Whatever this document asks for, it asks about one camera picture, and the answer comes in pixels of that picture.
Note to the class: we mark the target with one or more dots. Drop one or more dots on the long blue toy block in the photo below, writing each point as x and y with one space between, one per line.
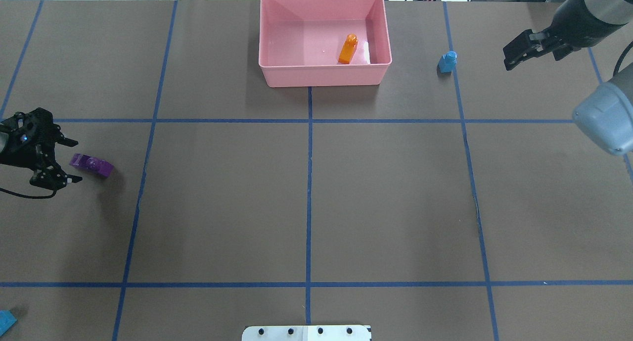
7 320

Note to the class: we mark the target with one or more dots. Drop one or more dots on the orange toy block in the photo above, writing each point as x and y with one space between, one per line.
348 50

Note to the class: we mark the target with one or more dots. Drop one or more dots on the pink plastic box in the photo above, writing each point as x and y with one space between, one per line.
300 42

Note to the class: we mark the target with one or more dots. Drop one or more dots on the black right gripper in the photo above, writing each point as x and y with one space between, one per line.
568 34

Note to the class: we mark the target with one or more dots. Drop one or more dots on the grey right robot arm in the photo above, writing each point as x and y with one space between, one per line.
605 116

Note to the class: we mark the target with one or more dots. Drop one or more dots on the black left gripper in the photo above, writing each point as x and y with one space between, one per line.
41 151

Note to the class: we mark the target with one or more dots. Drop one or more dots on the purple toy block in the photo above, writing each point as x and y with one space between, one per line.
92 164

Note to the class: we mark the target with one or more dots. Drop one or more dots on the white mounting base plate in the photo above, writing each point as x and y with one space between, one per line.
308 333

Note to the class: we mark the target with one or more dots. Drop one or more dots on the small blue toy block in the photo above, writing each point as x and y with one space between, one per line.
447 62

